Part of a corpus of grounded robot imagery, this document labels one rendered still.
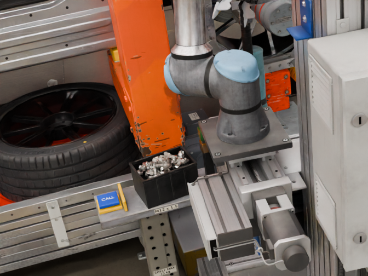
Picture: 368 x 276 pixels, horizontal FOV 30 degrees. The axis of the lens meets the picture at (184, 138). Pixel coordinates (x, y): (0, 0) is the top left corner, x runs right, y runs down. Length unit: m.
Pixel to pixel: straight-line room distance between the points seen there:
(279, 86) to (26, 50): 1.03
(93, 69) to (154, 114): 2.18
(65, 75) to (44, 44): 1.76
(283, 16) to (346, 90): 1.32
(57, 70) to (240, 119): 2.89
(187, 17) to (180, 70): 0.15
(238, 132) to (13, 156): 1.11
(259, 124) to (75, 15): 1.13
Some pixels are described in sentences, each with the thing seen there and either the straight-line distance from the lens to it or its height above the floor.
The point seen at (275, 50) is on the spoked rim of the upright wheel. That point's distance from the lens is 2.93.
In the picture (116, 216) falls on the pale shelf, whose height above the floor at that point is 0.45.
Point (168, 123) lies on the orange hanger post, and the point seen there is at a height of 0.63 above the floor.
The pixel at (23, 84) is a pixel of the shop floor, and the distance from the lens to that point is 4.58.
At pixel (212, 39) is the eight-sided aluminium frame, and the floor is 0.78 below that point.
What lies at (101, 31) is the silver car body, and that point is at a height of 0.83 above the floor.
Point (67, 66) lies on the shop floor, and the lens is 4.69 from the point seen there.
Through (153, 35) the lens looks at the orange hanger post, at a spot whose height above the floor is 0.97.
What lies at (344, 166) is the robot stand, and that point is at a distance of 1.39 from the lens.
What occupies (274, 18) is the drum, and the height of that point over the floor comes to 0.87.
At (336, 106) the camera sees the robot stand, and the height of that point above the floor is 1.16.
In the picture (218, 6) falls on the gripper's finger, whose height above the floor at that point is 1.04.
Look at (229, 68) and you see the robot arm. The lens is 1.82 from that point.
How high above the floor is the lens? 1.81
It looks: 30 degrees down
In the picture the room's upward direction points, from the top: 9 degrees counter-clockwise
